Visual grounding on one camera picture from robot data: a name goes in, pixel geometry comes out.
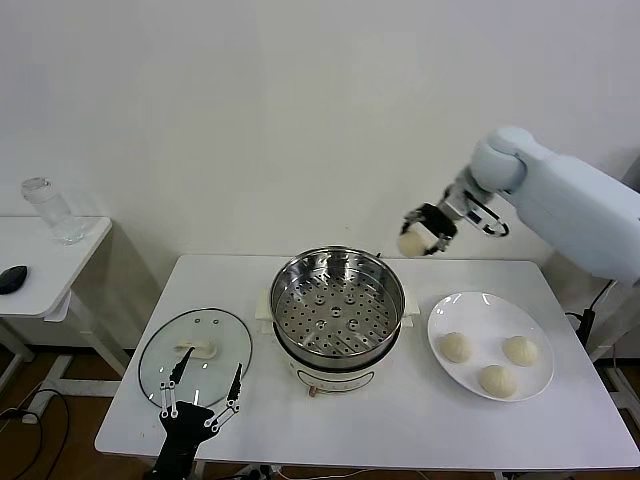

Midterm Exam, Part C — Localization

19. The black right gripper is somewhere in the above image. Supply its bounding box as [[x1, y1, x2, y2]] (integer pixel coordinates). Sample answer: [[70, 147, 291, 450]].
[[402, 202, 459, 257]]

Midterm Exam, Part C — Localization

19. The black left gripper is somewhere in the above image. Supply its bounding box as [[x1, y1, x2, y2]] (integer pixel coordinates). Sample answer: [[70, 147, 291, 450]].
[[149, 344, 244, 480]]

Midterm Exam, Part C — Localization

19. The white steamed baozi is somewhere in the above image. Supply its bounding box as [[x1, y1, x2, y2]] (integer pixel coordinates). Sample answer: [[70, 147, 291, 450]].
[[397, 229, 437, 259], [478, 364, 518, 400], [501, 335, 541, 368], [438, 331, 474, 365]]

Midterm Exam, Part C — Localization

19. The glass pot lid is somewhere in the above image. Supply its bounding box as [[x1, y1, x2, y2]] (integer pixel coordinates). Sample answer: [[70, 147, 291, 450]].
[[137, 308, 253, 409]]

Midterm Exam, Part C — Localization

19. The perforated steel steamer basket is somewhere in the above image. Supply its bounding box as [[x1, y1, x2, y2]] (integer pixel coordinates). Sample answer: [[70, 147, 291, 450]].
[[254, 244, 421, 370]]

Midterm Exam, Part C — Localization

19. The white oval plate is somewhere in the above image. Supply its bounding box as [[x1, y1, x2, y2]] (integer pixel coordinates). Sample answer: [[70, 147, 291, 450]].
[[427, 291, 556, 403]]

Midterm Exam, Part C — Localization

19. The white side table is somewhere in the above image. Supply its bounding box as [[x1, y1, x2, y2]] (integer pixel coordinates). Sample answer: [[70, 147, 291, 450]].
[[0, 214, 132, 396]]

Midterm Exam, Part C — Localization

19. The black computer mouse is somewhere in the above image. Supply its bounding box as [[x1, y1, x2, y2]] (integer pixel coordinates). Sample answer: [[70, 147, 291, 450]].
[[0, 264, 30, 295]]

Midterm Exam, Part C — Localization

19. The clear glass bottle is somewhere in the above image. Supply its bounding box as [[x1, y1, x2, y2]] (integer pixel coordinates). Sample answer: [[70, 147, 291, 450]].
[[20, 176, 87, 246]]

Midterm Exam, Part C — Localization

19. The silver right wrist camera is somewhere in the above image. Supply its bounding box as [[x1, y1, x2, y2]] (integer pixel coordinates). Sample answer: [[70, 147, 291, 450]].
[[462, 197, 511, 240]]

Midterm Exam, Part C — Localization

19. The black floor cable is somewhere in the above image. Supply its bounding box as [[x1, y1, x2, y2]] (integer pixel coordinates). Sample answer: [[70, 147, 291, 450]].
[[0, 387, 71, 480]]

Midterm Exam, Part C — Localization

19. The black cable with plug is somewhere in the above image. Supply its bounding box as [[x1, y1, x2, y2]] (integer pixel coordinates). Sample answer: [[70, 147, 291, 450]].
[[564, 279, 616, 351]]

